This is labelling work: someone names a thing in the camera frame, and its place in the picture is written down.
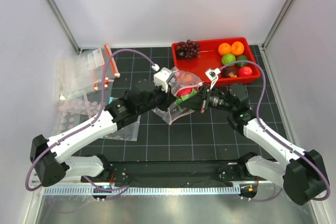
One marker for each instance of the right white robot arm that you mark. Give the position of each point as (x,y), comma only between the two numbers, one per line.
(299,173)

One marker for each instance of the pink dragon fruit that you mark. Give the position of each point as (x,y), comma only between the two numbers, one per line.
(185,94)

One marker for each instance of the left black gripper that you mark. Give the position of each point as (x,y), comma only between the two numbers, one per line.
(168,98)

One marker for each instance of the right aluminium corner post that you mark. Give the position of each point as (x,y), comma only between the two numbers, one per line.
(279,19)

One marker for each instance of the light green bumpy fruit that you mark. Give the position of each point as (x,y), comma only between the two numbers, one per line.
(228,59)

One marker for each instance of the dark purple fruit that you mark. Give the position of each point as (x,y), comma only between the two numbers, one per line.
(229,72)

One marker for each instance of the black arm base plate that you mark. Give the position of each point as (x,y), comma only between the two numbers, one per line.
(176,171)

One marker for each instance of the red plastic tray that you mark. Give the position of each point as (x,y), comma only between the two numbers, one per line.
(210,58)

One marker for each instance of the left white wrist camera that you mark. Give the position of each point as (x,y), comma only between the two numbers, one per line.
(161,79)

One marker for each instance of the stack of orange-zip bags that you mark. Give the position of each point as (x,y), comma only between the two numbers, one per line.
(90,71)

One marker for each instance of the orange tangerine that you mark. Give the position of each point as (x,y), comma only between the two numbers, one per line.
(237,48)
(224,48)

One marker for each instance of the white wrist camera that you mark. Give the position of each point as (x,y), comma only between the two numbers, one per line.
(161,79)
(212,75)

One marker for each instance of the perforated metal rail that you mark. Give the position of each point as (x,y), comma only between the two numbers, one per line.
(85,190)

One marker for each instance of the pink-dotted bag on table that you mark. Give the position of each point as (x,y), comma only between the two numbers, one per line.
(69,112)

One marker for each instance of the left aluminium corner post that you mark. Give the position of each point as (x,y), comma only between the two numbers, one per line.
(63,25)

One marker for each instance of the aluminium front frame bar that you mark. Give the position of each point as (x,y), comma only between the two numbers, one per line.
(51,173)

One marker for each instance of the dark purple grape bunch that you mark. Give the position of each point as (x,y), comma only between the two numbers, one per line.
(187,50)

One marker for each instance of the clear blue-zip bag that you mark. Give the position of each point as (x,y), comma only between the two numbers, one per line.
(128,132)

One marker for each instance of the pink-dotted zip bag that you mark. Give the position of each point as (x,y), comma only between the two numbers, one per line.
(178,80)

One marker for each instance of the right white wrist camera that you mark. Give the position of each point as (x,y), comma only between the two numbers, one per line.
(212,75)

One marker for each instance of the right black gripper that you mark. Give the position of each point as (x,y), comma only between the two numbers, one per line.
(198,101)

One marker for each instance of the orange tangerine at back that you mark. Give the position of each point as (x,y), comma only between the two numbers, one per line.
(237,48)

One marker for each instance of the red apple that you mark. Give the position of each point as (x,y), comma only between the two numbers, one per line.
(245,71)

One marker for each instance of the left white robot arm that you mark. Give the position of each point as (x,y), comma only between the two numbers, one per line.
(52,159)

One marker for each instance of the aluminium corner post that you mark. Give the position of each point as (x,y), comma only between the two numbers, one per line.
(63,25)
(279,19)

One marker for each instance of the dark green lime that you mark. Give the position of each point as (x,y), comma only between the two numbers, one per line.
(242,61)

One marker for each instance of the black grid mat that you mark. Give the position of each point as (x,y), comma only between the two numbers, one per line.
(195,137)

